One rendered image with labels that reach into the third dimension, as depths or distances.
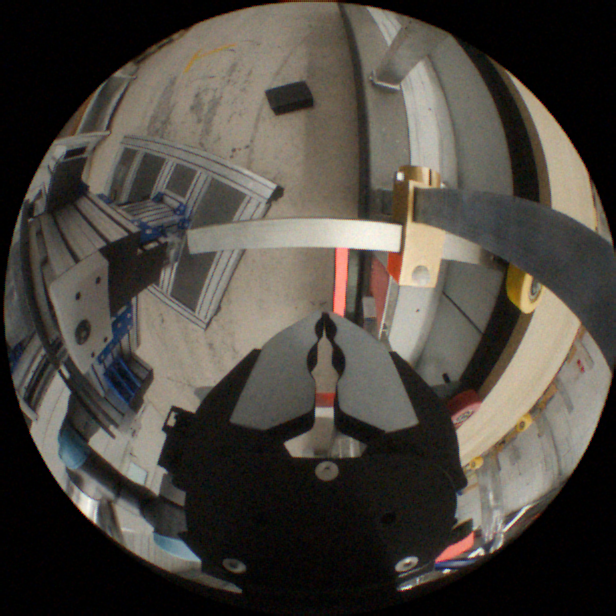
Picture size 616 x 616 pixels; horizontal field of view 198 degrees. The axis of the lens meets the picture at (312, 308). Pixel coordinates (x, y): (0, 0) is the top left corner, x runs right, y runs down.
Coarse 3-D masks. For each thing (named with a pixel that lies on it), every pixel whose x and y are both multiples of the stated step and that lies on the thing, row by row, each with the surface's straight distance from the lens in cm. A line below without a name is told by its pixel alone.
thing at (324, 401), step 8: (440, 384) 40; (448, 384) 41; (456, 384) 42; (464, 384) 43; (440, 392) 39; (448, 392) 40; (456, 392) 40; (320, 400) 32; (328, 400) 32; (448, 400) 41; (320, 408) 32; (328, 408) 32; (320, 416) 34; (328, 416) 34
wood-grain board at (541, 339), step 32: (544, 128) 45; (544, 160) 36; (576, 160) 80; (544, 192) 35; (576, 192) 59; (544, 320) 40; (576, 320) 85; (512, 352) 36; (544, 352) 54; (512, 384) 47; (544, 384) 94; (480, 416) 50; (512, 416) 86; (480, 448) 111
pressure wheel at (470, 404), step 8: (464, 392) 38; (472, 392) 39; (456, 400) 37; (464, 400) 37; (472, 400) 38; (448, 408) 38; (456, 408) 37; (464, 408) 37; (472, 408) 39; (456, 416) 37; (464, 416) 40; (472, 416) 43; (456, 424) 42
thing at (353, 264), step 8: (352, 248) 34; (352, 256) 34; (352, 264) 35; (352, 272) 35; (352, 280) 36; (352, 288) 36; (352, 296) 37; (352, 304) 38; (352, 312) 39; (352, 320) 40
